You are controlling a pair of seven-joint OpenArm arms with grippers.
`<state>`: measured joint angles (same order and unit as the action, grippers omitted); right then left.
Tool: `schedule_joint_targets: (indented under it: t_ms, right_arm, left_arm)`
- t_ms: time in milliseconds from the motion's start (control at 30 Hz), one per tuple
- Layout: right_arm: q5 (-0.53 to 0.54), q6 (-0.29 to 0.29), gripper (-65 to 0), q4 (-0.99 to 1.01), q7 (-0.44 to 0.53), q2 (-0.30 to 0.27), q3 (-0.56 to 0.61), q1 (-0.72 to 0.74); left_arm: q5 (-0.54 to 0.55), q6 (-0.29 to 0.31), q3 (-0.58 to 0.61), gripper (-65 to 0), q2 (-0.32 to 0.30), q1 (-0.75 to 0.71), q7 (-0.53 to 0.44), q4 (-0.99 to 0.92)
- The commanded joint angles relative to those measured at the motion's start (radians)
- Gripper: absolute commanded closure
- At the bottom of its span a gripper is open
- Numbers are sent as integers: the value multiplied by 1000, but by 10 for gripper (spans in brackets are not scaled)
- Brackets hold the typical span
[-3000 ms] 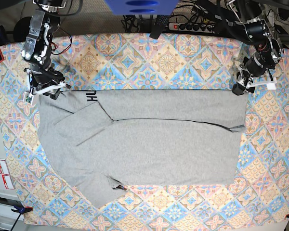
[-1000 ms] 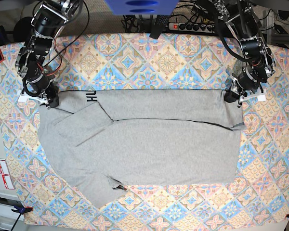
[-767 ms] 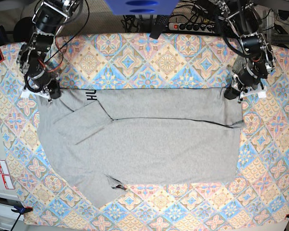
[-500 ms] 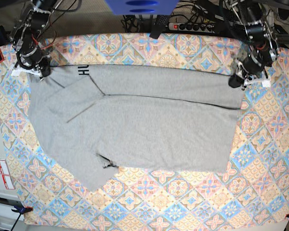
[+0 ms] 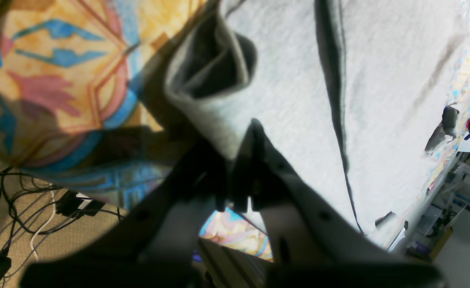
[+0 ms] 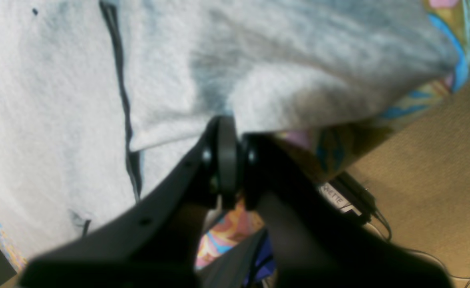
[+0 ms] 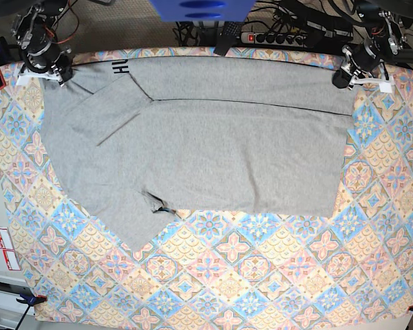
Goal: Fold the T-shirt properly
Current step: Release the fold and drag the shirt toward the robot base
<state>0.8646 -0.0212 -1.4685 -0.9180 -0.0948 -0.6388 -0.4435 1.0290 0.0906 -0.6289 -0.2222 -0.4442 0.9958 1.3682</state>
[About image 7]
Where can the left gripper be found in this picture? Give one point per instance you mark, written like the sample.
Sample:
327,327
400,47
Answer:
359,60

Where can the blue orange clamp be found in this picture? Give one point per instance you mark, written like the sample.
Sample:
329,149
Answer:
30,301

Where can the black power strip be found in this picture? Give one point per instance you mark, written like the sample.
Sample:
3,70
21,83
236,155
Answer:
275,39

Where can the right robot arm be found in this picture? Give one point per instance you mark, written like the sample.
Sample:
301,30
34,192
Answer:
41,17

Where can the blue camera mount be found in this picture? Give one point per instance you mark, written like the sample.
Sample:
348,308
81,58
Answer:
203,10

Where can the red white stickers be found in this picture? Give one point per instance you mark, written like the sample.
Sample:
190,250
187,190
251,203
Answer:
7,250

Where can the patterned tablecloth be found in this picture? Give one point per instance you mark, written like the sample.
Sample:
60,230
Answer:
215,269

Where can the grey T-shirt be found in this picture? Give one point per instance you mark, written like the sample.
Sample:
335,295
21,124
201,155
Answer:
133,141

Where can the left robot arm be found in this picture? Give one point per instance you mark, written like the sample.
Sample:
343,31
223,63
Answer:
365,63

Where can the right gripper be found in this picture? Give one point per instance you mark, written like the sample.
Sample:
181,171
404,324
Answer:
41,55

